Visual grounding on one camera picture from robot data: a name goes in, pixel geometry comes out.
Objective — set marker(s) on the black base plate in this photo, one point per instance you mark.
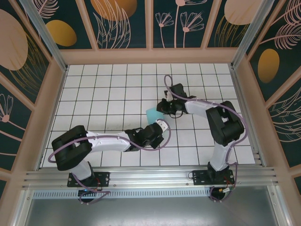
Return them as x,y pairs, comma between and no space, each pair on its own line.
200,177
102,177

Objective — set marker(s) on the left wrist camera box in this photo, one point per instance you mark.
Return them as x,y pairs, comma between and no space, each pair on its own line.
162,124

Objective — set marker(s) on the grey metal sheet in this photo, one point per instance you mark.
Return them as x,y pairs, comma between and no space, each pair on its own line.
150,212

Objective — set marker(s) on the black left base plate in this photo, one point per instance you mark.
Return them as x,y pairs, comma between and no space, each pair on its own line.
102,177

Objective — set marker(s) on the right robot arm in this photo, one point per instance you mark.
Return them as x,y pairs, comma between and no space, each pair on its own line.
221,155

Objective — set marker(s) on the aluminium mounting rail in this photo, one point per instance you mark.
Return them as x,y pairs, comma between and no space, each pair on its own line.
150,176

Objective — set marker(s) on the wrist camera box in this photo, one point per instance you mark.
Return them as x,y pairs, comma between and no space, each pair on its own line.
168,97
162,124

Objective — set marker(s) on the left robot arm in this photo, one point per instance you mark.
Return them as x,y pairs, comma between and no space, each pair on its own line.
105,143

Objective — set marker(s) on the light blue cloth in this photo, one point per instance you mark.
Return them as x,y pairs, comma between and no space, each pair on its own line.
152,115

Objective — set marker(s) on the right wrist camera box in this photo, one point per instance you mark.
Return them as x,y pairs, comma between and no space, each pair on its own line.
168,97

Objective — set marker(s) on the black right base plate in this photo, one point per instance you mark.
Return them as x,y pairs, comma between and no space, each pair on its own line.
200,177

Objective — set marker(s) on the aluminium side rail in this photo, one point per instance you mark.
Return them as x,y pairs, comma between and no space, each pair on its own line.
240,94

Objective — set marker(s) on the aluminium corner post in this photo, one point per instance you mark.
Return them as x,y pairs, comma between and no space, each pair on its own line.
41,30
255,30

